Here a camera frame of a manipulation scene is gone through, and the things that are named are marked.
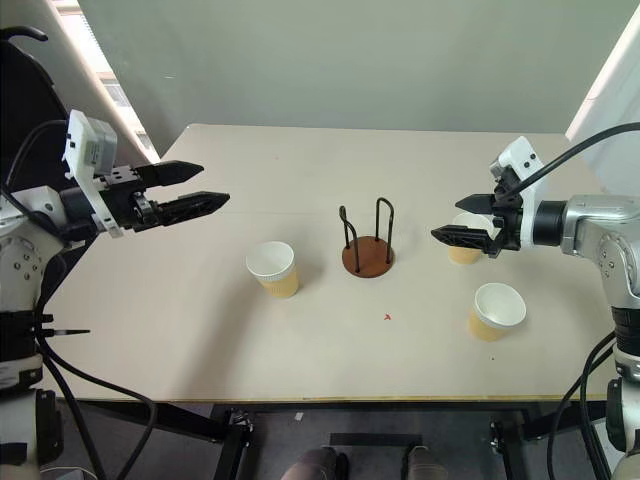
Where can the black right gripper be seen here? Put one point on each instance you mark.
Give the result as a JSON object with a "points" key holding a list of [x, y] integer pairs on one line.
{"points": [[509, 225]]}

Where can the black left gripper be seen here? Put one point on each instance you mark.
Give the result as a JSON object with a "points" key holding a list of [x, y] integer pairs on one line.
{"points": [[125, 205]]}

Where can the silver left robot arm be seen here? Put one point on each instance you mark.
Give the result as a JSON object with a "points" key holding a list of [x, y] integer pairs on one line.
{"points": [[20, 260]]}

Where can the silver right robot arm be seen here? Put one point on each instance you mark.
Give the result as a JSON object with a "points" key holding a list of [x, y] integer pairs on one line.
{"points": [[600, 225]]}

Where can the yellow white paper cup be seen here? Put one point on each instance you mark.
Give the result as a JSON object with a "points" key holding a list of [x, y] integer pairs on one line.
{"points": [[462, 256], [495, 310], [272, 270]]}

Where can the black chair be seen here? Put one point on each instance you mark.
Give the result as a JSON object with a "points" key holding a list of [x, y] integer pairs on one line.
{"points": [[25, 90]]}

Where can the white board panel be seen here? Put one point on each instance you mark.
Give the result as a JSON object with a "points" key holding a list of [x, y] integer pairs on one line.
{"points": [[615, 80]]}

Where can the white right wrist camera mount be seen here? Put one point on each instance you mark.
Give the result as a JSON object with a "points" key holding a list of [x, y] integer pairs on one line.
{"points": [[520, 155]]}

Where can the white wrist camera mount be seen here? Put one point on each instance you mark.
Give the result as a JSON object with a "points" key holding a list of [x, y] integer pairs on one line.
{"points": [[87, 145], [520, 155]]}

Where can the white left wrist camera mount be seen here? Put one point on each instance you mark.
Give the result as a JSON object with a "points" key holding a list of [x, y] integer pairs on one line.
{"points": [[87, 145]]}

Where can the black table frame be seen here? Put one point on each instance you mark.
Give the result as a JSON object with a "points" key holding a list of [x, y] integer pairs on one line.
{"points": [[235, 440]]}

